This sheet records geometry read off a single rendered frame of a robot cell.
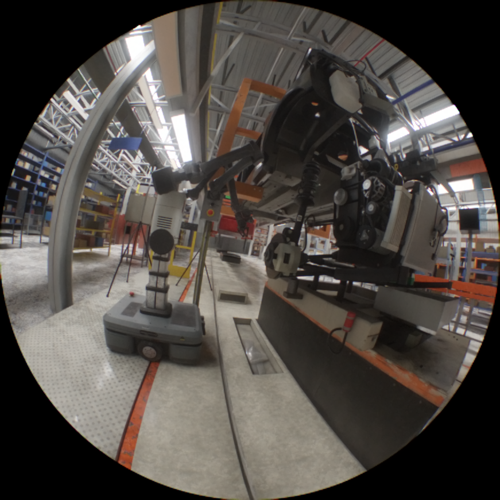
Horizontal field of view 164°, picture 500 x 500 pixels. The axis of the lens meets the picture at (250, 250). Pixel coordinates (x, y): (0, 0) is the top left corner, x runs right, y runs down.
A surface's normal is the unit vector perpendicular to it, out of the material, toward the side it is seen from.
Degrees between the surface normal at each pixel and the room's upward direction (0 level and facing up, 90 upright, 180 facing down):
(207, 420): 0
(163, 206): 90
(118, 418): 0
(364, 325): 90
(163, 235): 90
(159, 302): 90
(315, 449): 0
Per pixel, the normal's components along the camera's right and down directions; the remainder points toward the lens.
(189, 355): 0.31, 0.06
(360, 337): -0.96, -0.18
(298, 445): 0.18, -0.98
